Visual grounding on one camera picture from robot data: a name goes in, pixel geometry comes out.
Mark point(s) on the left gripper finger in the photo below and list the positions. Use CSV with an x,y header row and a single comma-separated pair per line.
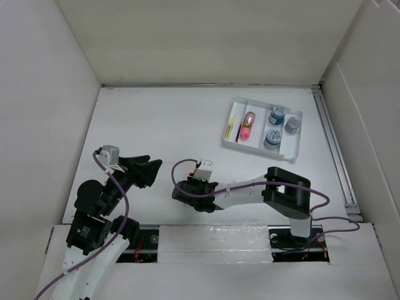
x,y
149,166
147,180

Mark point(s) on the white organizer tray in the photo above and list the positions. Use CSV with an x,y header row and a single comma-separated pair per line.
x,y
289,147

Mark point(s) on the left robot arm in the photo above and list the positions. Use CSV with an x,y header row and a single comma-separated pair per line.
x,y
101,229

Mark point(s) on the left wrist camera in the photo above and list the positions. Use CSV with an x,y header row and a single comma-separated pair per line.
x,y
108,155

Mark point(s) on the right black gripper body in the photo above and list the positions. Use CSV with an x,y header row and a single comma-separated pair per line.
x,y
196,182

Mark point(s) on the aluminium rail right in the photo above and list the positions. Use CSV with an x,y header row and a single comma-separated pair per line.
x,y
349,198

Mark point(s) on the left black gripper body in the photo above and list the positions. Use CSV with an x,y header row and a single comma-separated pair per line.
x,y
131,175

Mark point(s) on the red pen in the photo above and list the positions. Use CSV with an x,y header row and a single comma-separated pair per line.
x,y
238,133

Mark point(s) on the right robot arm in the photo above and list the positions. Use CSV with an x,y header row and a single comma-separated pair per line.
x,y
285,192

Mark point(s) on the pink cap marker tube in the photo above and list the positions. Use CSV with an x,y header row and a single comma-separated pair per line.
x,y
247,125

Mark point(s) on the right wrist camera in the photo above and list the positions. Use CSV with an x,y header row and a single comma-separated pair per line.
x,y
202,170

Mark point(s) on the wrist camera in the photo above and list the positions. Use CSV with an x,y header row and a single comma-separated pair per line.
x,y
108,155
202,170

